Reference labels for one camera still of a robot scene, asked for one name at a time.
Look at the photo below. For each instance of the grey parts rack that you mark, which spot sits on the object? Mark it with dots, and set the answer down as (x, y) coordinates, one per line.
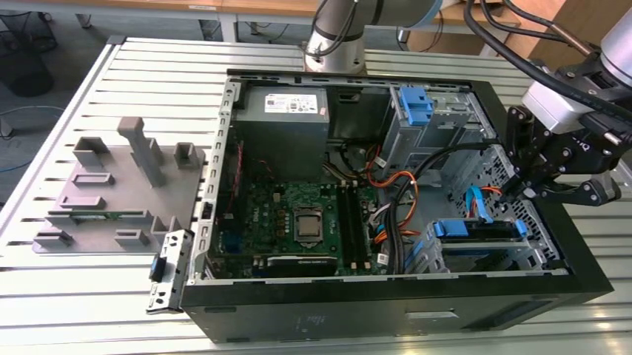
(163, 207)

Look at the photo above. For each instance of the black PC case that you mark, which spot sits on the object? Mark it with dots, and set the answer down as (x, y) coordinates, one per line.
(345, 314)

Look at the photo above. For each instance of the black waste bin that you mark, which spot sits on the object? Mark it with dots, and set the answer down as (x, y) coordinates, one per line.
(27, 77)

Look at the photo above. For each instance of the hard disk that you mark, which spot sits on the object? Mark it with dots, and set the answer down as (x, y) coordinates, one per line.
(452, 229)

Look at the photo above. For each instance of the metal expansion slot retainer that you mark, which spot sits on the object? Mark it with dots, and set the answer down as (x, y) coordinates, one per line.
(175, 255)

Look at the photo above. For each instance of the metal optical drive cage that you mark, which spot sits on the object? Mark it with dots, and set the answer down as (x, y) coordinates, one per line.
(444, 137)

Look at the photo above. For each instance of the silver CPU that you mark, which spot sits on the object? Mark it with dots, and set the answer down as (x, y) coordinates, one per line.
(308, 225)

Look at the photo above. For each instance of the long table with white frame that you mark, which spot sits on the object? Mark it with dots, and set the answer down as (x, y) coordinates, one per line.
(149, 8)

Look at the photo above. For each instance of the black RAM slot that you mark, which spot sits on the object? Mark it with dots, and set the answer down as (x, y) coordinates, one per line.
(348, 225)
(361, 225)

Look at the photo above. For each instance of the green RAM stick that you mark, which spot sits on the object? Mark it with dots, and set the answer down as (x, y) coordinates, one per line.
(115, 214)

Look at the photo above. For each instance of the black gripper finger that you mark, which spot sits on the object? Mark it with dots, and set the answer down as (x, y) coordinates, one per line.
(521, 140)
(577, 192)

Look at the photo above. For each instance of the CPU socket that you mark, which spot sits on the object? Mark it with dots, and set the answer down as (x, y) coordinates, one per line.
(309, 242)

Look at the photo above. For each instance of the grey power supply unit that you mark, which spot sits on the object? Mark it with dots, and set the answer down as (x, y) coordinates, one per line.
(281, 148)

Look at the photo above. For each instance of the wooden cabinet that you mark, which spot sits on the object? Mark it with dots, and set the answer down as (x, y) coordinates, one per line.
(577, 11)

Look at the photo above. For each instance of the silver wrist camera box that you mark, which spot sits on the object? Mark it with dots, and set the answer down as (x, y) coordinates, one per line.
(553, 107)

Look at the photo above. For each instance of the blue plastic drive latch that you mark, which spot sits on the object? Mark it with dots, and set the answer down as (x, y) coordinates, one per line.
(414, 111)

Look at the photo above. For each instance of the black graphics card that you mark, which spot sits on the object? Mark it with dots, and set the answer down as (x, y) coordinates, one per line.
(301, 266)

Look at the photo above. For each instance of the metal disk bay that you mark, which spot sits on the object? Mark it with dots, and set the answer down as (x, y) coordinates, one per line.
(493, 245)

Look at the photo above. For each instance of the green motherboard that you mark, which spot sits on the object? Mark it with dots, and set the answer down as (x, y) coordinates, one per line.
(266, 207)

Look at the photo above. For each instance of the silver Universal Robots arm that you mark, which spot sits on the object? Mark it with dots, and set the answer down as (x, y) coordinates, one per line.
(336, 44)

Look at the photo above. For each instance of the wooden desk with white legs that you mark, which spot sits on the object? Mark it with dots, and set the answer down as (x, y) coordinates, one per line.
(452, 16)

